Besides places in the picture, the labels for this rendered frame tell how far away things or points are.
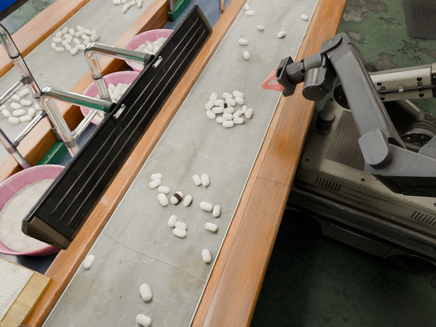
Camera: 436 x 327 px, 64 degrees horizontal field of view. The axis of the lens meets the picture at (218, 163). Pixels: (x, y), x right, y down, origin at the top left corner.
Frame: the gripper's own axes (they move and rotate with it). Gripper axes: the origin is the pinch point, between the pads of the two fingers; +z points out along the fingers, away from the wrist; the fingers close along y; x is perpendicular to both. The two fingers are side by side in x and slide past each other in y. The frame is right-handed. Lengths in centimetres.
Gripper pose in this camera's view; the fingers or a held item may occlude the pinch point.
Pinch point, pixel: (264, 85)
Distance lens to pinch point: 104.6
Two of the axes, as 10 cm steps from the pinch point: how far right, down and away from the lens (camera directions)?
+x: 6.0, 6.4, 4.8
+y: -3.6, 7.5, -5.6
